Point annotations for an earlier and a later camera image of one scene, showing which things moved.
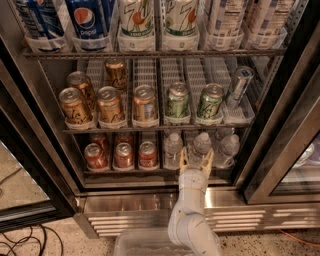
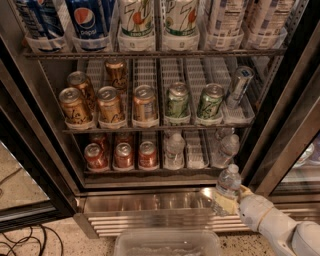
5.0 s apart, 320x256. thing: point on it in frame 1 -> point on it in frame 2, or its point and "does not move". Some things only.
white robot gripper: [191, 180] -> [252, 209]
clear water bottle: [199, 151] -> [229, 181]
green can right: [211, 102] does not move
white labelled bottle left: [224, 26] does not move
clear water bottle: [172, 148] does not move
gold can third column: [145, 103] does not move
